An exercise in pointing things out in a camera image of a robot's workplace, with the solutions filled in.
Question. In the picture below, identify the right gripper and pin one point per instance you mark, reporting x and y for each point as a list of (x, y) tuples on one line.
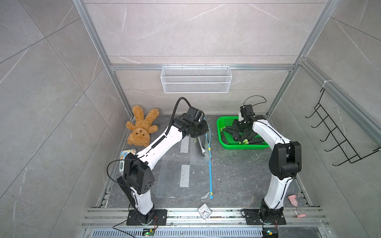
[(236, 122)]

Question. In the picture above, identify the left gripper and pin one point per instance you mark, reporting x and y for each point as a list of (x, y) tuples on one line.
[(205, 129)]

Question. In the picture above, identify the dark eggplant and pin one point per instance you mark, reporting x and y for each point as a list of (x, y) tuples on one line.
[(201, 141)]

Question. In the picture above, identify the clear zip-top bag blue zipper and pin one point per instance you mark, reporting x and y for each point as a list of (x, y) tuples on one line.
[(195, 157)]

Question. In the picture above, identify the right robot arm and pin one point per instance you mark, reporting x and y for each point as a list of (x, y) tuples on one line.
[(284, 164)]

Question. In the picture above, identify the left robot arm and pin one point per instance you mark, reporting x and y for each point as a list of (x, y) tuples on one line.
[(137, 177)]

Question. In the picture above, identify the green plastic basket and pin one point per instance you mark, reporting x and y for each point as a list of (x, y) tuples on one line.
[(225, 131)]

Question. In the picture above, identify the brown teddy bear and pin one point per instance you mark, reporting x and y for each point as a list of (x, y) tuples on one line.
[(143, 127)]

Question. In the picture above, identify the colourful tissue pack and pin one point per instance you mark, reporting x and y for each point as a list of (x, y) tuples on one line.
[(126, 153)]

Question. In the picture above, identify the pink sand timer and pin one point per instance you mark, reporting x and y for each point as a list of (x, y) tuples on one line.
[(298, 211)]

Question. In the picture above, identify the small white clock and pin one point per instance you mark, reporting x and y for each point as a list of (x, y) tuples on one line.
[(204, 211)]

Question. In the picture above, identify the white wire wall basket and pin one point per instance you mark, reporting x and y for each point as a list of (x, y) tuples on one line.
[(196, 79)]

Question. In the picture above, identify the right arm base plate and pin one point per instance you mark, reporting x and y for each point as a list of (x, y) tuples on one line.
[(263, 216)]

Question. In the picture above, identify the black wall hook rack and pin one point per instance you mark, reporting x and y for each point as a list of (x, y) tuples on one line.
[(351, 156)]

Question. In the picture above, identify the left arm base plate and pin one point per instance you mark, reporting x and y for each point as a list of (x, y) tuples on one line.
[(156, 217)]

